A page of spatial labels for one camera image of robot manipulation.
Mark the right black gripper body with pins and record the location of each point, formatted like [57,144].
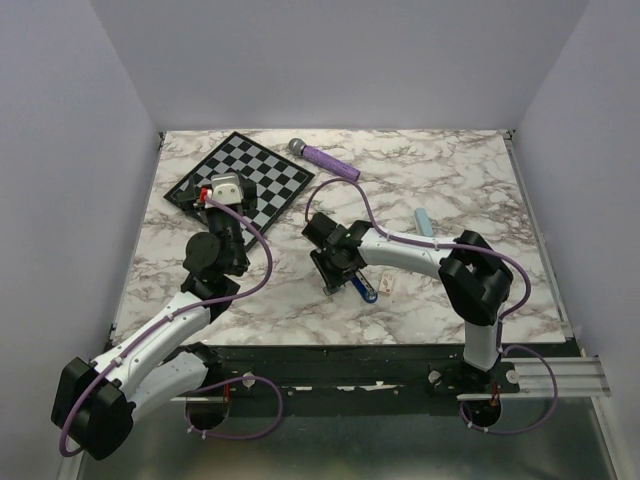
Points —
[330,251]

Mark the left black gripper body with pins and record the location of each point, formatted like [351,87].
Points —
[215,219]

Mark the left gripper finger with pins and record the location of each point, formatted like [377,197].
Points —
[249,198]
[189,198]

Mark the white staple box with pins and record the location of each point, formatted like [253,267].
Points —
[387,283]

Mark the light blue stapler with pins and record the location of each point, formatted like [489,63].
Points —
[423,223]

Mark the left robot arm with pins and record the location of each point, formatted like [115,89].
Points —
[97,402]

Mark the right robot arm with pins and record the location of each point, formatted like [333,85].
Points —
[476,280]

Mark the purple glitter toy microphone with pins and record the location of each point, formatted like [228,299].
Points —
[323,160]

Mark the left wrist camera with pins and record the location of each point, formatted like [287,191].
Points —
[225,189]

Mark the aluminium mounting rail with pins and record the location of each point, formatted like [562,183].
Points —
[357,380]

